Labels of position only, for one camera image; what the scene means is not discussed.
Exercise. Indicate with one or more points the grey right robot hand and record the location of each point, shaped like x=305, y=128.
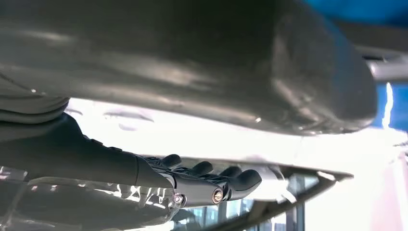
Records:
x=191, y=63

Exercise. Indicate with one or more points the white car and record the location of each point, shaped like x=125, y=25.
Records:
x=223, y=143

